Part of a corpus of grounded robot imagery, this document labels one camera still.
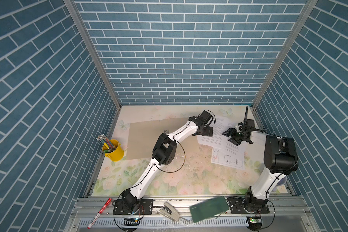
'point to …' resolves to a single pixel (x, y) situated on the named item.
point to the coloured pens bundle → (103, 139)
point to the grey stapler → (168, 210)
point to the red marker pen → (99, 214)
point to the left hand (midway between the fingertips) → (206, 133)
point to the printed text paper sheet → (218, 140)
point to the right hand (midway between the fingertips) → (225, 134)
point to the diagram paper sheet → (220, 156)
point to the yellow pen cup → (112, 149)
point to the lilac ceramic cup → (282, 182)
